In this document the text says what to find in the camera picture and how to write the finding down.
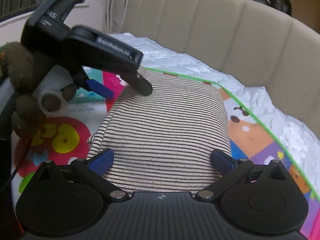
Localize grey window curtain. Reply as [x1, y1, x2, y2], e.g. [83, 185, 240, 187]
[103, 0, 127, 33]

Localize beige striped knit garment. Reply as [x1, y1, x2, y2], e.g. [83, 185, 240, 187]
[87, 68, 231, 193]

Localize white quilted mattress cover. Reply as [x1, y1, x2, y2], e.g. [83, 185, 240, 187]
[108, 31, 320, 174]

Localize white gripper handle tube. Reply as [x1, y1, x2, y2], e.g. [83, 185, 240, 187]
[33, 65, 73, 116]

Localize dark gloved left hand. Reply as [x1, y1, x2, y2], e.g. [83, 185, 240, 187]
[4, 41, 78, 137]

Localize colourful cartoon play mat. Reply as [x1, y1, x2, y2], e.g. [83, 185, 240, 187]
[12, 79, 319, 239]

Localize beige padded headboard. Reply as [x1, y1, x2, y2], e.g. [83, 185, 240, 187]
[121, 0, 319, 134]

